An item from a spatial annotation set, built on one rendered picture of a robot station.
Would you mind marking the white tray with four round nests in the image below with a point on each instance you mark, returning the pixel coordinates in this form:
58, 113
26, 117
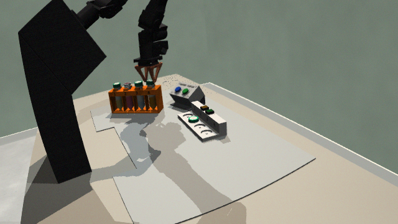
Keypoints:
209, 126

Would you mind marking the grey control panel with blue and green buttons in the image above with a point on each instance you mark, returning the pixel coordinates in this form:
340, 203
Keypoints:
183, 98

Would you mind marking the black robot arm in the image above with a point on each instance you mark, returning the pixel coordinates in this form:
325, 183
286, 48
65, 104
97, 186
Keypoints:
150, 20

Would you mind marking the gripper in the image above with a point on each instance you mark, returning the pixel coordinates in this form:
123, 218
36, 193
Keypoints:
148, 62

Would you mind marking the green screw cap with white dot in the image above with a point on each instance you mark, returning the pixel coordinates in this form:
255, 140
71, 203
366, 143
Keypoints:
138, 83

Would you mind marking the orange tube holder block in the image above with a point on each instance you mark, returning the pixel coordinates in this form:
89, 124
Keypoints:
157, 91

